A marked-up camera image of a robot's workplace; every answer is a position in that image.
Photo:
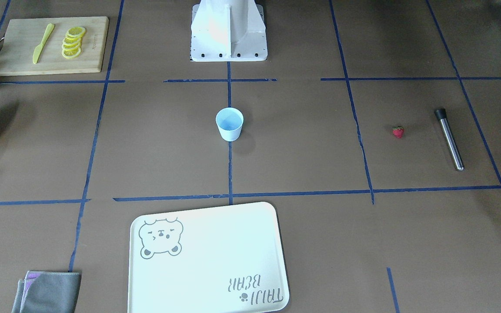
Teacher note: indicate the light blue cup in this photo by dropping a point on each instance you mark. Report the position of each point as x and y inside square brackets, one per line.
[229, 122]

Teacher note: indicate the cream bear tray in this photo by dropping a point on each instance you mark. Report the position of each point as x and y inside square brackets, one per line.
[224, 259]

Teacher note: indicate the red strawberry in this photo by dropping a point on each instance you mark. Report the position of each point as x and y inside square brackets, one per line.
[398, 132]

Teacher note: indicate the steel muddler black head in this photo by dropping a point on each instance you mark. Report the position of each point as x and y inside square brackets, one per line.
[441, 116]

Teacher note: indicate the lemon slices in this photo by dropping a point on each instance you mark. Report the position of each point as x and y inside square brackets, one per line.
[72, 42]

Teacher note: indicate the bamboo cutting board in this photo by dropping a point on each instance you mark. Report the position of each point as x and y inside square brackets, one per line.
[22, 36]

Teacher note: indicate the yellow plastic knife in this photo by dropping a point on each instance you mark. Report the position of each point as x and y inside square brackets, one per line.
[39, 48]

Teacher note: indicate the grey purple folded cloth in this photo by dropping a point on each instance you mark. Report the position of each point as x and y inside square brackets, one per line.
[47, 292]

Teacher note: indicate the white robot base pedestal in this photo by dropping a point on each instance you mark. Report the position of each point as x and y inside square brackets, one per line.
[228, 31]

